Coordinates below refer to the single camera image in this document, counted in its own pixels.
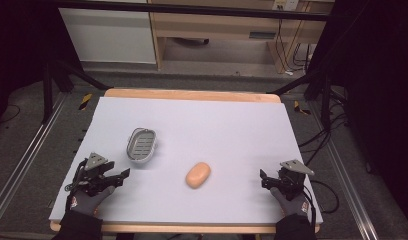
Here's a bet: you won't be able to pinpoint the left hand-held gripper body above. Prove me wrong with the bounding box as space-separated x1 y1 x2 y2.
76 152 119 198

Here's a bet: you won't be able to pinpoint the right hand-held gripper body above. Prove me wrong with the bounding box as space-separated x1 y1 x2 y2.
275 158 316 202

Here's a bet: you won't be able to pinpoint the grey soap dish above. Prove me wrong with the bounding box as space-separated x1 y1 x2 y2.
126 127 158 164

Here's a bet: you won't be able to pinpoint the person's left hand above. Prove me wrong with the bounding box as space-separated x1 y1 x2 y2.
69 185 117 218

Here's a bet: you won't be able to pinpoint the person's right hand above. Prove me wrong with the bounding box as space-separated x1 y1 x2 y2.
269 186 310 218

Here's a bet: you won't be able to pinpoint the white table mat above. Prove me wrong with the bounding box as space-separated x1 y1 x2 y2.
48 96 324 225

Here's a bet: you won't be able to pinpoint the yellow black floor tape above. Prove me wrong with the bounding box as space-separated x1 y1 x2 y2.
78 92 93 111
293 100 312 116

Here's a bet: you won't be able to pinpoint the black metal stand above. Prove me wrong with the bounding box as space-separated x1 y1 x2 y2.
41 59 112 125
265 70 334 130

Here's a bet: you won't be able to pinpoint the wooden table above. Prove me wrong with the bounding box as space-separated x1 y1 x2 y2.
49 87 322 235

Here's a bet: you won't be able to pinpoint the black curtain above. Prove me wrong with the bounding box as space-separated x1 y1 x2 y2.
0 0 84 125
306 0 408 232

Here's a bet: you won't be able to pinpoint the white cabinet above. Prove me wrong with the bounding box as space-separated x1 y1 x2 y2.
58 7 157 65

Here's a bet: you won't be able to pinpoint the light wooden desk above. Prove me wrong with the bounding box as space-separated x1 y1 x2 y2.
147 0 330 74

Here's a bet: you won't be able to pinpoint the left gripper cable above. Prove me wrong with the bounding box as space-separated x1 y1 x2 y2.
64 159 90 202

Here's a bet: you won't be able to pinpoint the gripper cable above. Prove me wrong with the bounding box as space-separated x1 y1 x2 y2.
64 159 90 202
302 179 340 232

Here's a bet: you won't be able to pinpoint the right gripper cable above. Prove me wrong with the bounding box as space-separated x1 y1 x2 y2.
302 179 340 232

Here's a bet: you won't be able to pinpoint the black floor cables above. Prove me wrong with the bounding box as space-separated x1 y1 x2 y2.
297 85 350 166

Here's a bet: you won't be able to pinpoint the metal floor rail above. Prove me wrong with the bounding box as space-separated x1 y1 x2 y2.
310 99 384 240
0 92 68 232

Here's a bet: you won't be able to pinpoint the thin black floor cable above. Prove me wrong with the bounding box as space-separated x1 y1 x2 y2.
0 103 22 125

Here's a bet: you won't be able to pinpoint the black cables under desk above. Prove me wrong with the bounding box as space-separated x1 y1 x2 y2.
275 18 314 73

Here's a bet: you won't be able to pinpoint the white wall socket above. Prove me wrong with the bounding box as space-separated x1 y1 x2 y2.
272 0 300 11

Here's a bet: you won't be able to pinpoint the black horizontal frame bar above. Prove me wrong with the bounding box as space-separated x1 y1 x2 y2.
53 0 330 22

